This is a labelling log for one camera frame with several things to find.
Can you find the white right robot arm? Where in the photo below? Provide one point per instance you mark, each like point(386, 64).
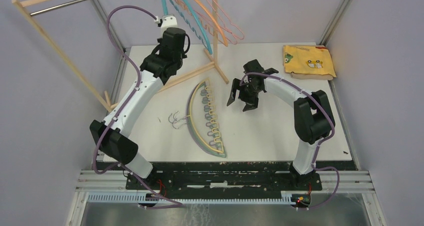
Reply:
point(314, 122)

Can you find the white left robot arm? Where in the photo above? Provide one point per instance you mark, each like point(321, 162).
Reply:
point(111, 135)

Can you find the white slotted cable duct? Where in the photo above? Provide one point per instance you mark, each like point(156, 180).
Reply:
point(147, 198)

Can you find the purple plastic hanger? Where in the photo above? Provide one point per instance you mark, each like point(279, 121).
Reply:
point(205, 146)

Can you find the green plastic hanger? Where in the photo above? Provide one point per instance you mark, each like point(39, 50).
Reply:
point(215, 146)

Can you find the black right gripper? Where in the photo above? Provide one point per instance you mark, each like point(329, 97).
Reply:
point(236, 83)

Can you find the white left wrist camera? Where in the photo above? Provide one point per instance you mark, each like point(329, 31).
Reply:
point(165, 22)

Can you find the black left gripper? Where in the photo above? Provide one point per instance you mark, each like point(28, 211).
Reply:
point(160, 41)

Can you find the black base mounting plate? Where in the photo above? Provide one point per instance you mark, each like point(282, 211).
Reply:
point(229, 180)

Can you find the pink wire hanger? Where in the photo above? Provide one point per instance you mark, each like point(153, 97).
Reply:
point(225, 15)

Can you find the blue wavy plastic hanger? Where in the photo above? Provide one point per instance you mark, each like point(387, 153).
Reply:
point(187, 12)

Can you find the orange wavy plastic hanger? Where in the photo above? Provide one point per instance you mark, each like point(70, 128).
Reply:
point(203, 19)

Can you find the yellow printed folded cloth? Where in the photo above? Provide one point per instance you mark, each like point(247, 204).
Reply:
point(308, 62)

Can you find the metal hanging rod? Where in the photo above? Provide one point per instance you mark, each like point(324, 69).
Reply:
point(56, 7)

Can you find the yellow plastic hanger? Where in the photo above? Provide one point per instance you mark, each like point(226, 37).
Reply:
point(198, 112)

